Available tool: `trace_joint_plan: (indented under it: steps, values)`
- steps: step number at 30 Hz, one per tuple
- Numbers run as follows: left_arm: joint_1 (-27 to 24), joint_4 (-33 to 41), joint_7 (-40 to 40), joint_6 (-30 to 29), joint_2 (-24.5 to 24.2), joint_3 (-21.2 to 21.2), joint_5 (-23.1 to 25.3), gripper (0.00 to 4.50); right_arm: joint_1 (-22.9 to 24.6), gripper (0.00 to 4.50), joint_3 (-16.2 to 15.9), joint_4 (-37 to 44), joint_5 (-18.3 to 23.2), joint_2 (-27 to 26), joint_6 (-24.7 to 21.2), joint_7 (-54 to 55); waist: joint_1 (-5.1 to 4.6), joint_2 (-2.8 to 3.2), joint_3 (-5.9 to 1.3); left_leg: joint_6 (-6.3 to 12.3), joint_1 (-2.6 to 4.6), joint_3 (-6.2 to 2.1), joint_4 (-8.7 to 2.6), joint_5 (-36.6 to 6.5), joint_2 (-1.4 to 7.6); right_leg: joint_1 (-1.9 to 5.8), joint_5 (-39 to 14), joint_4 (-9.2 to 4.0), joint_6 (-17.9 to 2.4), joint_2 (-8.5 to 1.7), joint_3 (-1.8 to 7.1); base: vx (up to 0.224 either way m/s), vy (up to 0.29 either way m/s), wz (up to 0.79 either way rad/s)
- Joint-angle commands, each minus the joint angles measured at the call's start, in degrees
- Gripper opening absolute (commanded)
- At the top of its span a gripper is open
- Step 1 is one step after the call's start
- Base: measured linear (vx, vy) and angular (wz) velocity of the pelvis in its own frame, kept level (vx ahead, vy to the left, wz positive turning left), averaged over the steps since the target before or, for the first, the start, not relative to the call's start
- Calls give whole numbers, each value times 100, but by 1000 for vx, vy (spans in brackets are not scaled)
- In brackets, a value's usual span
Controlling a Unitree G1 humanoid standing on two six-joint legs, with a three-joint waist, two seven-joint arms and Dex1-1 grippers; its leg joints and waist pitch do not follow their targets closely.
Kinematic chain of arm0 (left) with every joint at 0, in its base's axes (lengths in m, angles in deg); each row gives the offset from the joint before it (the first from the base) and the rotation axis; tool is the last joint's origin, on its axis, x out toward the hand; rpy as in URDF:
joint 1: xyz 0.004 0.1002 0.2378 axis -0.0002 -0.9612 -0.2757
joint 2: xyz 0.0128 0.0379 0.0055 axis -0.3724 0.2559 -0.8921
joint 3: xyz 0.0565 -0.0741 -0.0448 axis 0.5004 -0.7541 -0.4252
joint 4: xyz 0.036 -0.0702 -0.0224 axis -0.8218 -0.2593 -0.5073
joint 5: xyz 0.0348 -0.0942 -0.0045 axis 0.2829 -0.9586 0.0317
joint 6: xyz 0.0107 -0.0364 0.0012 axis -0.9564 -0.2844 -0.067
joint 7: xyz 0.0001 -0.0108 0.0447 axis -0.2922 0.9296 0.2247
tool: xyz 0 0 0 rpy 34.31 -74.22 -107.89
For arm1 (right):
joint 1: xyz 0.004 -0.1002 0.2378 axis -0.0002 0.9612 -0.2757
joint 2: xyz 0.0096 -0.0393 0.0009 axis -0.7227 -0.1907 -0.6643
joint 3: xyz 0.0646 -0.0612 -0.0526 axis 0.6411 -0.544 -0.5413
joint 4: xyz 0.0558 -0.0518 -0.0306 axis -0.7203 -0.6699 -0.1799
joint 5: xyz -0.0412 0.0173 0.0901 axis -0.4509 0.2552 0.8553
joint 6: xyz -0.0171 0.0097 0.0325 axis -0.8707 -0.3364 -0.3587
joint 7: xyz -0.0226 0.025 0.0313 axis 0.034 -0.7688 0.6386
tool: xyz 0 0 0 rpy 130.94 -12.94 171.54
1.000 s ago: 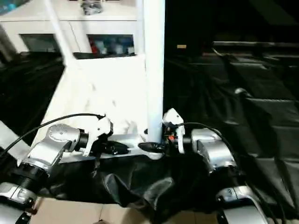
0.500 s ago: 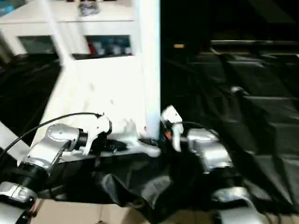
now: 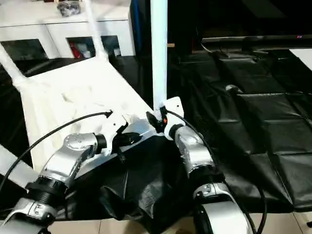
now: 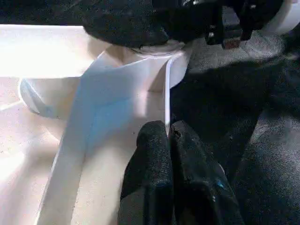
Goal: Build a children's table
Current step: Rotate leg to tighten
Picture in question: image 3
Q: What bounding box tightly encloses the white plastic table top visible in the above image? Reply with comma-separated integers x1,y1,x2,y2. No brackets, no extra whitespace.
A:
14,56,162,172

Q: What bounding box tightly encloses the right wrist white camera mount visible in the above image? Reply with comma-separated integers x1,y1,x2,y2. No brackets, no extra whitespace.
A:
159,96,185,141

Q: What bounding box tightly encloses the white cabinet with glass doors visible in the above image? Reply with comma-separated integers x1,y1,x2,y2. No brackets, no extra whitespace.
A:
0,3,137,59

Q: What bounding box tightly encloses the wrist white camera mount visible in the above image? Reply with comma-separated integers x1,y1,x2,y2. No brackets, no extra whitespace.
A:
159,96,185,141
100,114,130,157

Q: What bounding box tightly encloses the black cabinet with yellow label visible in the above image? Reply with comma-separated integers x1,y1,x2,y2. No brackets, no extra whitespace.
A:
130,0,203,58

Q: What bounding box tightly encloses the thin white cable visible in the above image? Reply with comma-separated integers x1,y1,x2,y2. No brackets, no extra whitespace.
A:
200,43,214,54

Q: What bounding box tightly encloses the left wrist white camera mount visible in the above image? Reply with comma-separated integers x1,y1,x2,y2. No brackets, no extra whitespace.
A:
100,114,130,157

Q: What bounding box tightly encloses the white flat board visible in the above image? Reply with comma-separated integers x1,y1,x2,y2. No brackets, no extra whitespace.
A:
288,48,312,74

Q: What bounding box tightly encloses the black covered bench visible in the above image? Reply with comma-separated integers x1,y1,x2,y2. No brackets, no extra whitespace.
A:
200,35,312,49

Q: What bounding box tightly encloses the black work mat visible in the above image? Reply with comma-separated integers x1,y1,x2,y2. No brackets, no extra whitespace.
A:
0,50,312,221

